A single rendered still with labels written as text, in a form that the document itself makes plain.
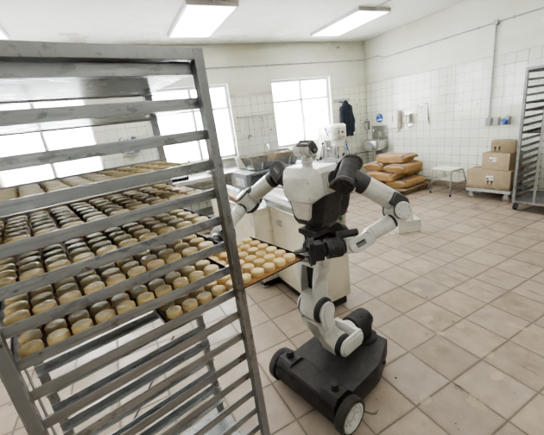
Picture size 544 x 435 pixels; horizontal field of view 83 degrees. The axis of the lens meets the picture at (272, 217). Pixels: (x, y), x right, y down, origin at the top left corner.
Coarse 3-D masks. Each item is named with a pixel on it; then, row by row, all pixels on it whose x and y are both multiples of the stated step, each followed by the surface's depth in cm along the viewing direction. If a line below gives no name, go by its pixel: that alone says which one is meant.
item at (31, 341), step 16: (176, 272) 106; (192, 272) 105; (208, 272) 104; (144, 288) 98; (160, 288) 96; (176, 288) 98; (96, 304) 92; (112, 304) 93; (128, 304) 90; (64, 320) 86; (80, 320) 85; (96, 320) 85; (32, 336) 81; (48, 336) 80; (64, 336) 79; (32, 352) 75
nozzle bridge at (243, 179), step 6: (234, 174) 298; (240, 174) 284; (246, 174) 274; (252, 174) 277; (258, 174) 289; (264, 174) 292; (234, 180) 302; (240, 180) 288; (246, 180) 275; (252, 180) 287; (258, 180) 290; (240, 186) 292; (246, 186) 278
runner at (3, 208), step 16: (208, 160) 94; (128, 176) 80; (144, 176) 83; (160, 176) 85; (176, 176) 88; (48, 192) 70; (64, 192) 72; (80, 192) 74; (96, 192) 76; (0, 208) 65; (16, 208) 67; (32, 208) 68
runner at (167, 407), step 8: (232, 360) 112; (240, 360) 114; (224, 368) 110; (232, 368) 112; (208, 376) 106; (216, 376) 108; (200, 384) 104; (208, 384) 107; (184, 392) 101; (192, 392) 103; (176, 400) 99; (184, 400) 101; (160, 408) 96; (168, 408) 98; (152, 416) 95; (160, 416) 97; (136, 424) 92; (144, 424) 94; (128, 432) 91; (136, 432) 92
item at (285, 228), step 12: (276, 216) 283; (288, 216) 262; (276, 228) 289; (288, 228) 268; (276, 240) 296; (288, 240) 274; (300, 240) 254; (336, 264) 254; (348, 264) 260; (288, 276) 293; (336, 276) 256; (348, 276) 263; (336, 288) 259; (348, 288) 266; (336, 300) 266
